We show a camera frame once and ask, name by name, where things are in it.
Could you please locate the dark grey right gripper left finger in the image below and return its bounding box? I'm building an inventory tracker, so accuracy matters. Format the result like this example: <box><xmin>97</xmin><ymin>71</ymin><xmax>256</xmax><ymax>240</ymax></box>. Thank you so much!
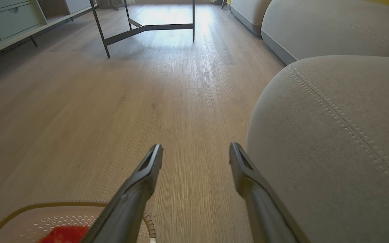
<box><xmin>80</xmin><ymin>144</ymin><xmax>164</xmax><ymax>243</ymax></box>

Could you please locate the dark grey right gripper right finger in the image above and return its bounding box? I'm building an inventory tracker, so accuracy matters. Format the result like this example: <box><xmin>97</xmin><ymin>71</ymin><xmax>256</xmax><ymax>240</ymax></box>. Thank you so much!
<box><xmin>229</xmin><ymin>142</ymin><xmax>312</xmax><ymax>243</ymax></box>

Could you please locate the fabric sofa seat with stitching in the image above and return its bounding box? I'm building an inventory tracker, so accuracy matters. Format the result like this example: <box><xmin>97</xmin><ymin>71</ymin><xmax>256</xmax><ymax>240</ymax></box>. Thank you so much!
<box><xmin>245</xmin><ymin>55</ymin><xmax>389</xmax><ymax>243</ymax></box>

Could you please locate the long fabric sofa section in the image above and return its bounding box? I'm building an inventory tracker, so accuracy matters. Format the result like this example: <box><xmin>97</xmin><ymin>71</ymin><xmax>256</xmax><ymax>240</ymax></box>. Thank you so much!
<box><xmin>261</xmin><ymin>0</ymin><xmax>389</xmax><ymax>65</ymax></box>

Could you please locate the short fabric sofa section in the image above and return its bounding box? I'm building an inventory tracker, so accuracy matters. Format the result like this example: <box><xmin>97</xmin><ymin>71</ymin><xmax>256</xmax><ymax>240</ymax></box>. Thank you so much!
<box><xmin>230</xmin><ymin>0</ymin><xmax>273</xmax><ymax>37</ymax></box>

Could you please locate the red garment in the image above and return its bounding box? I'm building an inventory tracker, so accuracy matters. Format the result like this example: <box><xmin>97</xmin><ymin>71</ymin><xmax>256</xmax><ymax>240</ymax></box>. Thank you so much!
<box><xmin>39</xmin><ymin>225</ymin><xmax>90</xmax><ymax>243</ymax></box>

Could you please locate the white brown-rimmed laundry basket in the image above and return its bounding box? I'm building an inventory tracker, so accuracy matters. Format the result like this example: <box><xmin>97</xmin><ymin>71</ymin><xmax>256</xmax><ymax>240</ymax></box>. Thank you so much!
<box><xmin>0</xmin><ymin>199</ymin><xmax>157</xmax><ymax>243</ymax></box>

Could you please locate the pale cabinet drawer front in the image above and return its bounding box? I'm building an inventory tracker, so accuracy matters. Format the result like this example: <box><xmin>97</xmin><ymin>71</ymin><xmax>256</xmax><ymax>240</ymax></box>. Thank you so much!
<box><xmin>0</xmin><ymin>3</ymin><xmax>44</xmax><ymax>39</ymax></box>

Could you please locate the black metal table frame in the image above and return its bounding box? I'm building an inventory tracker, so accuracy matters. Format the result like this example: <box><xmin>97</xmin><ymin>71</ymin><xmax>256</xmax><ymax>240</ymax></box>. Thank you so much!
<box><xmin>89</xmin><ymin>0</ymin><xmax>196</xmax><ymax>58</ymax></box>

